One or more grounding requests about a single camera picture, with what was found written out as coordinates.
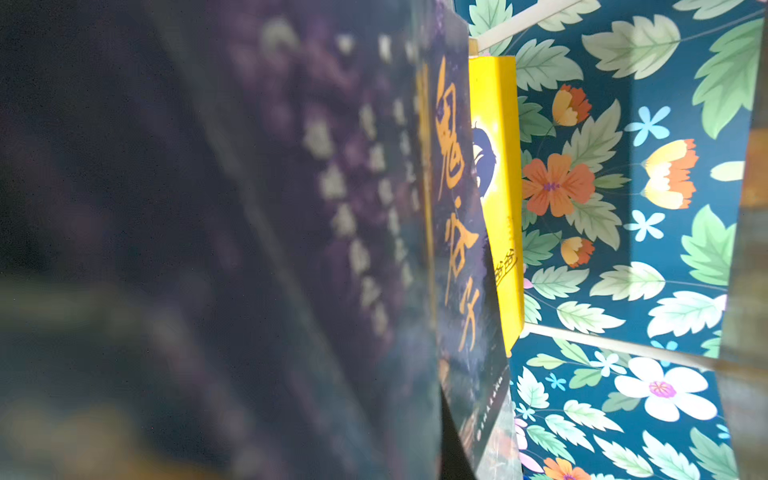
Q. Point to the dark portrait book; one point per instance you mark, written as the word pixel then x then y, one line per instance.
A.
pixel 224 253

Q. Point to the yellow book under shelf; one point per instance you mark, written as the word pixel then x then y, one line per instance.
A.
pixel 498 164

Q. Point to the wooden white bookshelf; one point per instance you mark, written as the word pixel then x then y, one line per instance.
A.
pixel 644 149

